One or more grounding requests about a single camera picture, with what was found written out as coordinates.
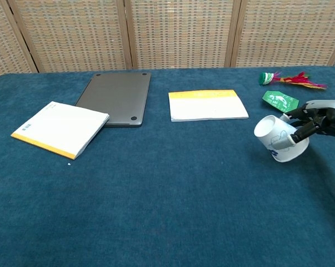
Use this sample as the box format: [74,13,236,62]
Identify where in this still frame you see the colourful feather shuttlecock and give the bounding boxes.
[258,71,328,90]

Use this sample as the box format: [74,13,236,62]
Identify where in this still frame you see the white paper cup blue print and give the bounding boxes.
[253,115,310,164]

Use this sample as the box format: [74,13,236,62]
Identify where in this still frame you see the grey closed laptop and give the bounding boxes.
[74,72,152,128]

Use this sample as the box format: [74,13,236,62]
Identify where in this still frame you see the woven wooden folding screen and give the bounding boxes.
[0,0,335,82]

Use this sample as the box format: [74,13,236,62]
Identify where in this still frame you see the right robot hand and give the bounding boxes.
[275,99,335,147]

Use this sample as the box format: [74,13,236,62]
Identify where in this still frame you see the green foil sachet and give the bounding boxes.
[262,90,299,114]

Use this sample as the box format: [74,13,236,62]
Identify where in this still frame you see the white booklet orange band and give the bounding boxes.
[168,89,249,122]

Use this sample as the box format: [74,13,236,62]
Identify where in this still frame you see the blue tablecloth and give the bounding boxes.
[0,66,335,267]

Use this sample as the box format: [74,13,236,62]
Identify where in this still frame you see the white square notebook yellow edge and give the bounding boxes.
[11,101,110,161]

